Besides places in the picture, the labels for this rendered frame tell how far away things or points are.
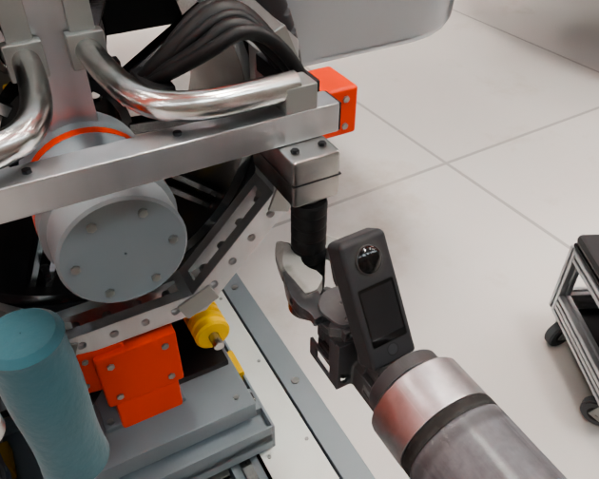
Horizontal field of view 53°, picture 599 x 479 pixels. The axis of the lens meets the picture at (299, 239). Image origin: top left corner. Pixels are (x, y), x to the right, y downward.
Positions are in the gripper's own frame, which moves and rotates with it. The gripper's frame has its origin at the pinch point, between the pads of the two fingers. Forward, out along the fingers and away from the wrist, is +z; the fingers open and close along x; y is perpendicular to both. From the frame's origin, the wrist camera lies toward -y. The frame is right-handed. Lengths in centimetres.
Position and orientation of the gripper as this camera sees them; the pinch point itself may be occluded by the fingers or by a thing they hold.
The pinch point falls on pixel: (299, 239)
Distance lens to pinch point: 62.6
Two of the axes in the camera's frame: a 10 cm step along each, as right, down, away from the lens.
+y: 0.0, 7.7, 6.4
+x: 8.8, -3.1, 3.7
